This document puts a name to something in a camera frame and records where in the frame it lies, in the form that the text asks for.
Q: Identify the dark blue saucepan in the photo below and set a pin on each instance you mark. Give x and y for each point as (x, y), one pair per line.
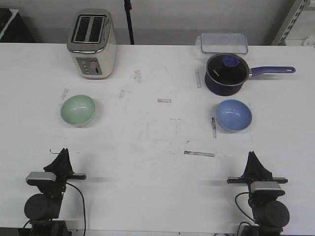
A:
(224, 90)

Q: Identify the black tripod pole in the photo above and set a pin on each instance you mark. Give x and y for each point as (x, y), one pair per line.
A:
(128, 8)

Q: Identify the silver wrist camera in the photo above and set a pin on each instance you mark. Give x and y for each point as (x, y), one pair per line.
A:
(270, 187)
(41, 179)

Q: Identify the white crumpled cloth on shelf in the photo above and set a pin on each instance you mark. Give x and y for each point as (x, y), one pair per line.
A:
(309, 41)

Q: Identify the cream and chrome toaster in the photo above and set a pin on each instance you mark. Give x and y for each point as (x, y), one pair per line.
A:
(92, 43)

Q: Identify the green bowl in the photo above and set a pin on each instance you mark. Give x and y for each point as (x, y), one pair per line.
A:
(78, 110)

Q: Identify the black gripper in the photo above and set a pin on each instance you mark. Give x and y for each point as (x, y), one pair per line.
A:
(59, 165)
(254, 168)

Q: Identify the grey metal shelf rack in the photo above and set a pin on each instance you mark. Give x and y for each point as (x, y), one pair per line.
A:
(298, 25)

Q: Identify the clear plastic food container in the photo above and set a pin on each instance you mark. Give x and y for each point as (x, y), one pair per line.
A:
(222, 42)

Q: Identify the glass pot lid blue knob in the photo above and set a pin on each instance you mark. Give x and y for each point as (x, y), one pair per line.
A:
(227, 69)

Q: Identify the blue bowl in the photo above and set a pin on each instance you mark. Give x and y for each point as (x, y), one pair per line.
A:
(233, 115)

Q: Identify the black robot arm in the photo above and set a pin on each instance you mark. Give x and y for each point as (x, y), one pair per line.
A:
(43, 209)
(269, 214)

